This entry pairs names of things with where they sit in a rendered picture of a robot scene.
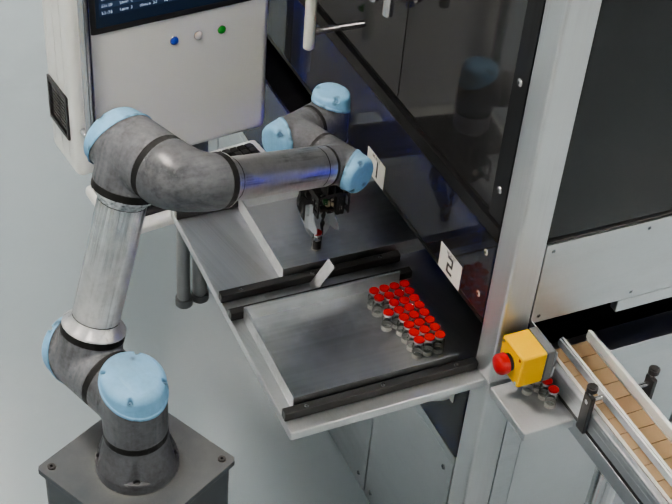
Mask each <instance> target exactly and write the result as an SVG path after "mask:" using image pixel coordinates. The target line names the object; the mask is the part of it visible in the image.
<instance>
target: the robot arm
mask: <svg viewBox="0 0 672 504"><path fill-rule="evenodd" d="M350 104H351V99H350V92H349V91H348V89H347V88H346V87H344V86H342V85H340V84H337V83H332V82H327V83H321V84H319V85H317V86H316V87H315V88H314V90H313V92H312V96H311V102H310V103H309V104H306V105H304V106H303V107H301V108H299V109H297V110H295V111H293V112H291V113H289V114H287V115H285V116H283V117H279V118H277V119H276V120H274V121H273V122H271V123H270V124H268V125H267V126H265V128H264V129H263V131H262V144H263V147H264V149H265V151H266V152H261V153H253V154H245V155H237V156H229V155H228V154H226V153H224V152H206V151H203V150H199V149H197V148H195V147H193V146H191V145H190V144H188V143H186V142H185V141H183V140H181V139H180V138H179V137H177V136H176V135H174V134H173V133H171V132H170V131H168V130H167V129H165V128H164V127H162V126H161V125H159V124H158V123H157V122H155V121H154V120H152V118H151V117H150V116H148V115H147V114H144V113H141V112H139V111H138V110H136V109H134V108H131V107H118V108H115V109H112V110H110V111H108V112H106V113H105V114H103V115H102V116H101V118H99V119H97V120H96V121H95V122H94V123H93V125H92V126H91V127H90V129H89V130H88V132H87V134H86V137H85V140H84V147H83V148H84V153H85V155H86V156H87V159H88V161H89V162H90V163H92V164H94V168H93V173H92V178H91V183H90V185H91V188H92V190H93V191H94V192H95V194H96V195H97V198H96V203H95V208H94V212H93V217H92V222H91V226H90V231H89V235H88V240H87V245H86V249H85V254H84V259H83V263H82V268H81V273H80V277H79V282H78V286H77V291H76V296H75V300H74V305H73V309H71V310H69V311H67V312H66V313H65V314H64V315H63V316H62V317H61V318H59V319H58V320H56V321H55V322H54V323H53V324H52V330H48V331H47V333H46V335H45V337H44V340H43V343H42V359H43V362H44V364H45V366H46V367H47V369H48V370H49V371H50V372H51V373H52V375H53V376H54V377H55V378H56V379H57V380H58V381H59V382H61V383H63V384H64V385H65V386H67V387H68V388H69V389H70V390H71V391H72V392H73V393H74V394H75V395H77V396H78V397H79V398H80V399H81V400H82V401H83V402H84V403H85V404H87V405H88V406H89V407H90V408H91V409H92V410H93V411H94V412H96V413H97V414H98V415H99V416H100V418H101V419H102V428H103V435H102V438H101V440H100V443H99V445H98V447H97V450H96V454H95V467H96V473H97V476H98V478H99V479H100V481H101V482H102V483H103V484H104V485H105V486H106V487H107V488H109V489H111V490H112V491H114V492H117V493H120V494H124V495H131V496H139V495H146V494H150V493H153V492H156V491H158V490H160V489H162V488H163V487H165V486H166V485H167V484H168V483H170V482H171V480H172V479H173V478H174V477H175V475H176V473H177V471H178V467H179V451H178V447H177V445H176V442H175V441H174V439H173V437H172V435H171V433H170V431H169V423H168V399H169V387H168V382H167V378H166V374H165V372H164V369H163V368H162V366H161V365H160V364H159V363H158V362H157V361H156V360H155V359H154V358H152V357H151V356H149V355H147V354H144V353H139V354H135V352H134V351H126V350H124V348H123V344H124V340H125V336H126V331H127V329H126V325H125V323H124V322H123V321H122V320H121V316H122V311H123V307H124V303H125V299H126V294H127V290H128V286H129V282H130V277H131V273H132V269H133V265H134V261H135V256H136V252H137V248H138V244H139V239H140V235H141V231H142V227H143V222H144V218H145V214H146V210H147V207H148V206H150V205H153V206H156V207H158V208H162V209H166V210H171V211H178V212H210V211H218V210H223V209H228V208H230V207H232V206H233V205H234V204H235V203H236V202H237V201H240V200H246V199H253V198H259V197H265V196H271V195H277V194H284V193H290V192H296V191H299V194H298V197H297V202H296V203H297V208H298V211H299V214H300V217H301V219H302V222H303V225H304V227H305V229H306V231H307V233H308V234H309V235H310V236H311V237H314V235H317V225H316V222H315V217H316V218H317V219H318V218H319V214H321V218H322V219H321V222H320V228H321V231H322V235H325V233H326V232H327V231H328V229H329V228H330V226H332V227H333V228H334V229H335V230H339V222H338V220H337V217H336V215H338V214H343V213H344V209H345V210H346V211H347V213H348V212H349V205H350V195H351V193H357V192H359V191H361V190H362V189H363V188H364V187H365V186H366V185H367V184H368V182H369V181H370V179H371V176H372V173H373V162H372V160H371V159H370V158H369V157H367V156H366V155H365V154H363V153H362V152H361V151H360V150H359V149H355V148H354V147H352V146H350V145H349V144H347V142H348V138H347V136H348V126H349V116H350V112H351V108H350ZM346 195H347V196H348V204H346V203H345V200H346Z"/></svg>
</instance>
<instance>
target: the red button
mask: <svg viewBox="0 0 672 504"><path fill-rule="evenodd" d="M492 364H493V368H494V370H495V372H496V373H497V374H499V375H505V374H509V373H510V371H511V362H510V359H509V357H508V355H507V354H506V353H504V352H501V353H498V354H495V355H494V356H493V358H492Z"/></svg>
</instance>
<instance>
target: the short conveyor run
mask: <svg viewBox="0 0 672 504"><path fill-rule="evenodd" d="M586 338H587V339H588V340H586V341H584V342H580V343H576V344H573V345H570V344H569V343H568V341H567V340H566V339H565V338H564V337H562V338H560V339H559V342H558V346H559V347H560V348H558V349H555V350H556V351H557V352H558V356H557V359H556V363H555V367H554V371H553V375H552V377H551V376H550V378H551V379H552V380H553V383H552V385H556V386H558V388H559V392H558V399H559V400H560V401H561V403H562V404H563V405H564V406H565V408H566V409H567V410H568V412H569V413H570V414H571V416H572V417H573V418H574V423H573V427H569V428H568V429H569V431H570V432H571V433H572V435H573V436H574V437H575V439H576V440H577V441H578V443H579V444H580V445H581V447H582V448H583V449H584V451H585V452H586V453H587V455H588V456H589V457H590V459H591V460H592V461H593V463H594V464H595V465H596V466H597V468H598V469H599V470H600V472H601V473H602V474H603V476H604V477H605V478H606V480H607V481H608V482H609V484H610V485H611V486H612V488H613V489H614V490H615V492H616V493H617V494H618V496H619V497H620V498H621V500H622V501H623V502H624V504H672V424H671V423H670V422H669V421H668V420H667V418H666V417H665V416H664V415H663V414H662V412H661V411H660V410H659V409H658V408H657V406H656V405H655V404H654V403H653V402H652V401H651V400H652V397H653V394H654V391H655V388H656V384H657V379H656V378H655V377H656V376H658V375H659V374H660V370H661V369H660V367H658V366H657V365H650V366H649V369H648V373H647V374H646V377H645V380H644V382H642V383H639V384H637V383H636V381H635V380H634V379H633V378H632V377H631V375H630V374H629V373H628V372H627V371H626V370H625V368H624V367H623V366H622V365H621V364H620V362H619V361H618V360H617V359H616V358H615V356H614V355H613V354H612V353H611V352H610V350H609V349H608V348H607V347H606V346H605V344H604V343H603V342H602V341H601V340H600V339H599V337H598V336H597V335H596V334H595V333H594V331H593V330H588V332H587V336H586ZM641 388H642V389H641Z"/></svg>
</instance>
